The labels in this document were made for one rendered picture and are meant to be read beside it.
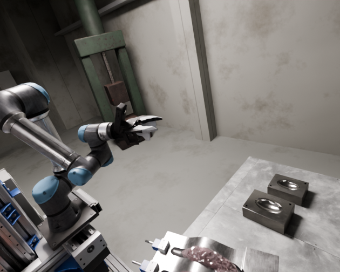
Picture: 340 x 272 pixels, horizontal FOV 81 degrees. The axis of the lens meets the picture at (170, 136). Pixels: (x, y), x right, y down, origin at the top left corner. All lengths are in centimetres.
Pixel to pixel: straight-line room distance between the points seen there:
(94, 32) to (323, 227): 352
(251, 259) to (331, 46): 224
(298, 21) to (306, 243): 216
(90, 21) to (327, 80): 323
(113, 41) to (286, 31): 248
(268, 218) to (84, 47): 328
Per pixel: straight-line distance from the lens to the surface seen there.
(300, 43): 274
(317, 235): 120
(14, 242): 122
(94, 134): 86
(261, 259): 95
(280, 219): 113
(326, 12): 268
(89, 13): 371
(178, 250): 107
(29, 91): 102
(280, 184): 133
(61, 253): 120
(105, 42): 369
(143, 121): 78
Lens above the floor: 173
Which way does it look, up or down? 26 degrees down
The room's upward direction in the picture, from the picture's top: 14 degrees counter-clockwise
